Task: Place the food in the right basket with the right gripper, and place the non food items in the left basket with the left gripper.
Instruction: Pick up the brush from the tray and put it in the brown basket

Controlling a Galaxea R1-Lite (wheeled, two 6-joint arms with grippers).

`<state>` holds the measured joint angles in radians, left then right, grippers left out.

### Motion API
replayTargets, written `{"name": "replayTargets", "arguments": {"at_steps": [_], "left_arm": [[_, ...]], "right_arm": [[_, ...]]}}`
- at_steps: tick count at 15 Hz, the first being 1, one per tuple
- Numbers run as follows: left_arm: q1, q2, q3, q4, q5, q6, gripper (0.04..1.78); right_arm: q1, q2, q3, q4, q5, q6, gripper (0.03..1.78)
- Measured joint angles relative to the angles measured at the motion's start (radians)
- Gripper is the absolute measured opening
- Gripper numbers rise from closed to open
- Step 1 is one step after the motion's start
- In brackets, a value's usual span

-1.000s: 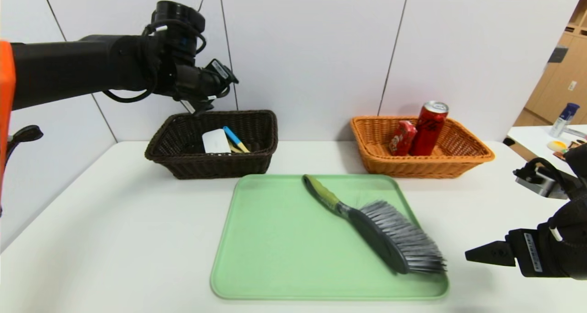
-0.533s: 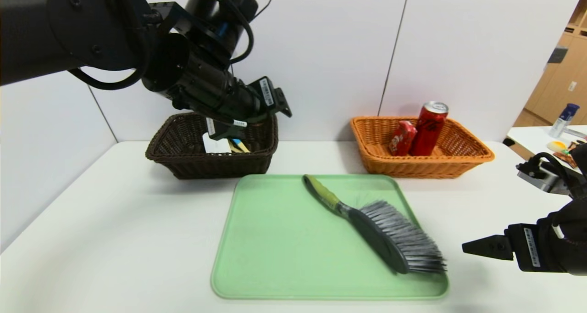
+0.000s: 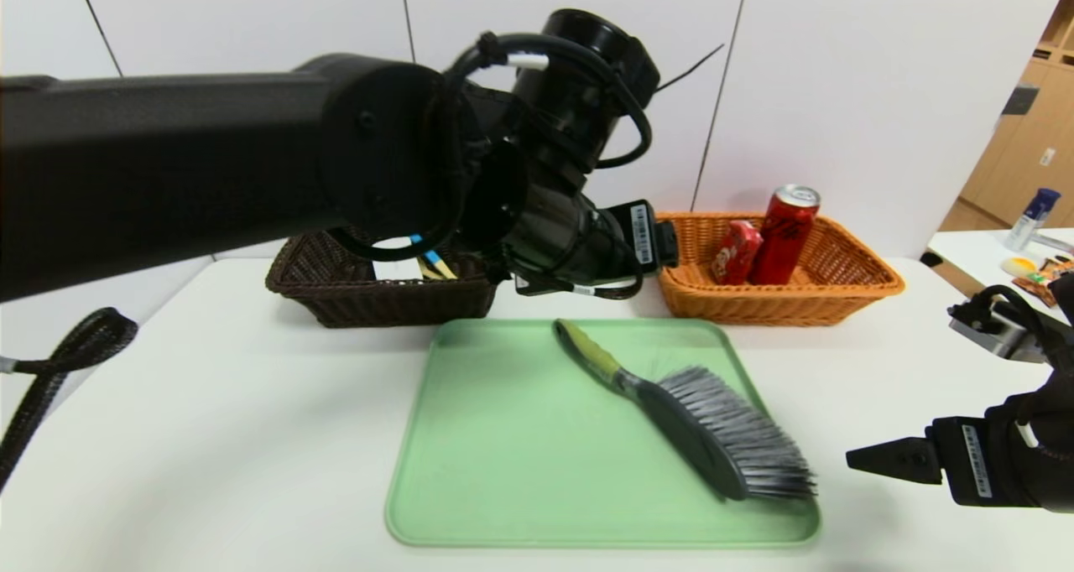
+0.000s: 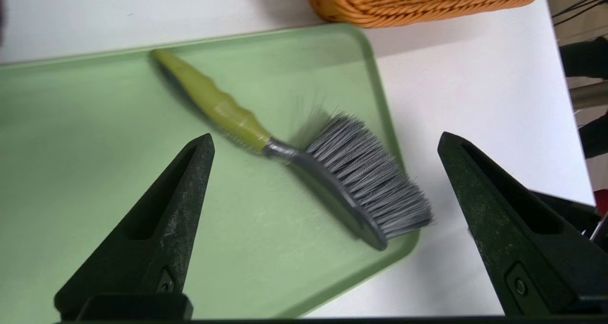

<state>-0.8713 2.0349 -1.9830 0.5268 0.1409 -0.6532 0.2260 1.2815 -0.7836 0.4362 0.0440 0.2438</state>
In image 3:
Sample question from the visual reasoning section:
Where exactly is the grey bristle hand brush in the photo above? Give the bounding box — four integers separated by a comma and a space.
554, 319, 819, 502

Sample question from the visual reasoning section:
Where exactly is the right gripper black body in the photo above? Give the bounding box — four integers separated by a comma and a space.
925, 390, 1074, 514

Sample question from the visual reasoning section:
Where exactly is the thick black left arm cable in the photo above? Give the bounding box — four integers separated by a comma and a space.
331, 34, 654, 263

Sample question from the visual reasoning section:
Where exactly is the red soda can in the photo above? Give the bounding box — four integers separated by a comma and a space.
749, 184, 821, 286

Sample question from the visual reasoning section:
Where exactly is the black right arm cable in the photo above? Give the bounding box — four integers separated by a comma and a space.
965, 285, 1074, 451

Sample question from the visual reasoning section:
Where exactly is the thin black zip tie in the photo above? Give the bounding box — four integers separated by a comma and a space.
654, 44, 725, 93

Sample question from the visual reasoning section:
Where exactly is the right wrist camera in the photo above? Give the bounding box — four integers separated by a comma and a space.
948, 285, 1050, 363

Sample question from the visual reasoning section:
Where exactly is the white rectangular case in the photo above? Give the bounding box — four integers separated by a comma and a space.
373, 257, 425, 282

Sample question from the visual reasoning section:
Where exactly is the dark brown wicker basket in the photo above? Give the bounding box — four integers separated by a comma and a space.
266, 228, 502, 328

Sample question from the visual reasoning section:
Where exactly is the white side table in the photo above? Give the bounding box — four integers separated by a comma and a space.
925, 230, 1074, 334

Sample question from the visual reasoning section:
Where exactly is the orange green snack packet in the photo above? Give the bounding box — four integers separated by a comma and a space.
1011, 257, 1074, 306

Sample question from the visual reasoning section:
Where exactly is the light green plastic tray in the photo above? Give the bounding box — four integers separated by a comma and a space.
386, 319, 821, 548

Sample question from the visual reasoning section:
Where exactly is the orange wicker basket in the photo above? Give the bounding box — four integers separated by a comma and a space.
654, 212, 905, 327

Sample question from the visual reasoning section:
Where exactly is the yellow spoon blue handle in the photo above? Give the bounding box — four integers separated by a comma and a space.
409, 235, 459, 281

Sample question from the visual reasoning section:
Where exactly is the black braided cable sleeve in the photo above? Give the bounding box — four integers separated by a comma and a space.
0, 308, 139, 489

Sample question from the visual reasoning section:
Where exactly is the clear bottle blue cap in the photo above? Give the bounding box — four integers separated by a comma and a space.
1005, 190, 1060, 252

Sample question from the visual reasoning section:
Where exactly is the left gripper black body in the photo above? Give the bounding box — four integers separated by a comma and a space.
584, 199, 661, 278

